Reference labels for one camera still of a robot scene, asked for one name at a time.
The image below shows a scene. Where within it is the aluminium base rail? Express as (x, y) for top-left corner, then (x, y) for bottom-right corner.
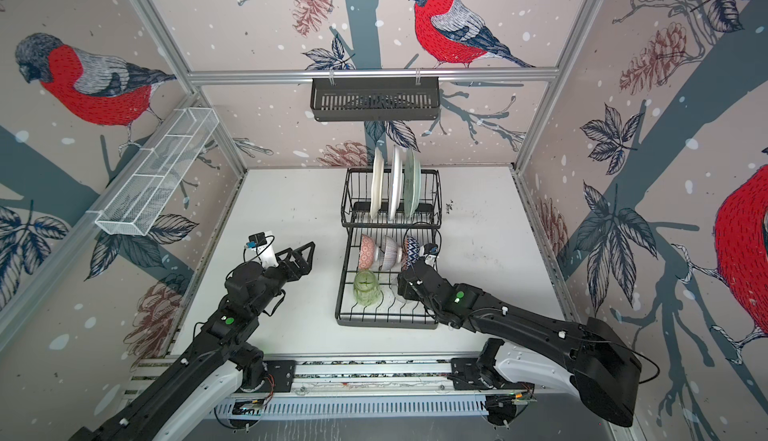
(122, 353), (541, 421)

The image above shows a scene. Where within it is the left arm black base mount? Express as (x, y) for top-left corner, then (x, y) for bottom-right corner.
(239, 360), (297, 394)

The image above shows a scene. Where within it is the white mesh wall shelf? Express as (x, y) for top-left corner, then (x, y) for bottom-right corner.
(95, 107), (219, 236)

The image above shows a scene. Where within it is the white patterned plate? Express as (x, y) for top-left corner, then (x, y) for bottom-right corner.
(388, 145), (404, 223)

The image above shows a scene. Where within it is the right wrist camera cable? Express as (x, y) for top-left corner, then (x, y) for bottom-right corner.
(403, 221), (444, 262)

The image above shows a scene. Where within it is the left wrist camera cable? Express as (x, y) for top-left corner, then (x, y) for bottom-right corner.
(242, 233), (277, 265)

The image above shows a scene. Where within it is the cream plate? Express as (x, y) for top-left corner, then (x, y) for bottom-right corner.
(369, 148), (385, 221)

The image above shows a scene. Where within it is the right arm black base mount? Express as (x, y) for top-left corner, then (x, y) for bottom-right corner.
(447, 358), (507, 391)

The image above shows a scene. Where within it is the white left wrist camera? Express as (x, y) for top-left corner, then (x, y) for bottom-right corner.
(243, 231), (278, 268)

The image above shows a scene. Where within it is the horizontal aluminium frame bar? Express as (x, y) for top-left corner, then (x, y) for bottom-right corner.
(187, 67), (560, 87)

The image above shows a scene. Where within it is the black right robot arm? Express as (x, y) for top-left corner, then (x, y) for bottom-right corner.
(398, 258), (642, 428)

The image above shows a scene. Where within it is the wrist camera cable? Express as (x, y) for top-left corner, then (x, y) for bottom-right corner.
(403, 221), (444, 262)
(242, 233), (277, 265)

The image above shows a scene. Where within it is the pink floral bowl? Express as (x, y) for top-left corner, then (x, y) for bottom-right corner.
(358, 235), (379, 270)

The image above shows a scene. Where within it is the green glass tumbler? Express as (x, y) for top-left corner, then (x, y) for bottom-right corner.
(353, 270), (382, 307)

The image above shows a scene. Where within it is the black wire dish rack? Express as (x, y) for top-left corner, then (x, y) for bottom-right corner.
(334, 168), (442, 330)

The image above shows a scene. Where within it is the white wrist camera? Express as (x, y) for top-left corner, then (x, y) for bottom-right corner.
(420, 243), (440, 267)
(243, 231), (278, 268)

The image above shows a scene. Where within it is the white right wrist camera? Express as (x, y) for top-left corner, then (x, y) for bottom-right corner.
(420, 243), (440, 267)

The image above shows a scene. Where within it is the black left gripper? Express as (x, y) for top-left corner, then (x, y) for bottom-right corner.
(249, 240), (314, 318)

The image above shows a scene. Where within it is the orange and blue patterned bowl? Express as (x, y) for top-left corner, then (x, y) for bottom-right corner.
(401, 235), (421, 271)

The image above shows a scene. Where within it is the pale green plate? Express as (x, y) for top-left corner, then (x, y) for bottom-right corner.
(403, 149), (421, 219)

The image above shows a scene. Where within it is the black hanging wall basket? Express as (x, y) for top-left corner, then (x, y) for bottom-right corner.
(310, 77), (441, 122)

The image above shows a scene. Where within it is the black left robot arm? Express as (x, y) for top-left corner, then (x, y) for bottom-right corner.
(71, 242), (315, 440)

